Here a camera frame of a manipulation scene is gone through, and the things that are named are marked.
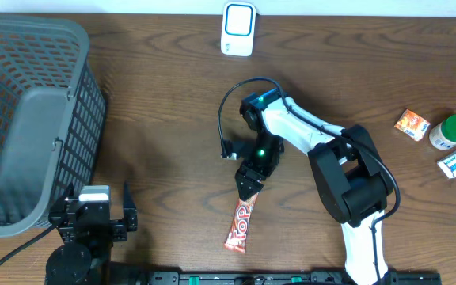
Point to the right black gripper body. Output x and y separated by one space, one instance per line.
264 158

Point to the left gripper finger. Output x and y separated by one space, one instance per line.
67 193
129 208

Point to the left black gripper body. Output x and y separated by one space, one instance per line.
115 233

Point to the red Top chocolate bar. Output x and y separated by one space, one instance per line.
237 236

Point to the orange tissue pack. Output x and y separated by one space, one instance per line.
413 125

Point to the green lid white jar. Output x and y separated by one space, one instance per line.
443 136

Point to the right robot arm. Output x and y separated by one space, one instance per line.
352 182

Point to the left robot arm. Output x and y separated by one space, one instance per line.
88 261

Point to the white barcode scanner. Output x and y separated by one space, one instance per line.
238 29

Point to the grey plastic shopping basket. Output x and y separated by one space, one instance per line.
52 115

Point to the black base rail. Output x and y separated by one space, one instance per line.
304 278

